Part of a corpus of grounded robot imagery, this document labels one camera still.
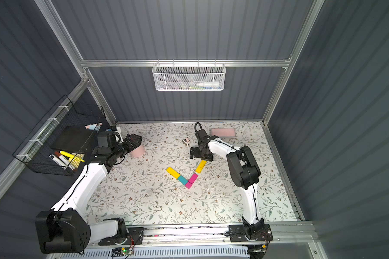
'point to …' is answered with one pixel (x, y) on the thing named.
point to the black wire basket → (33, 155)
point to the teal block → (182, 179)
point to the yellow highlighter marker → (71, 156)
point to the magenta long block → (193, 178)
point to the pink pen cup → (138, 152)
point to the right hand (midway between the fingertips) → (196, 158)
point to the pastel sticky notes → (91, 126)
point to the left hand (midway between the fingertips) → (136, 140)
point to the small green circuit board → (121, 251)
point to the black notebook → (72, 138)
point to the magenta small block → (188, 184)
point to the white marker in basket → (59, 161)
